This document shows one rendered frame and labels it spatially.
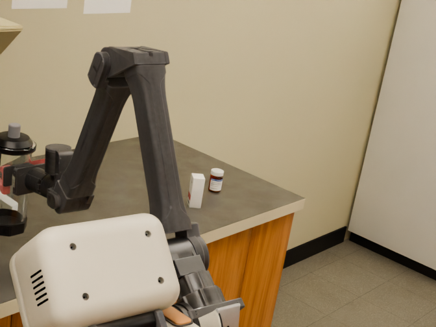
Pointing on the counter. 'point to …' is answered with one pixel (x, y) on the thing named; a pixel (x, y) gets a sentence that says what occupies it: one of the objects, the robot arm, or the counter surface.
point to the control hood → (8, 33)
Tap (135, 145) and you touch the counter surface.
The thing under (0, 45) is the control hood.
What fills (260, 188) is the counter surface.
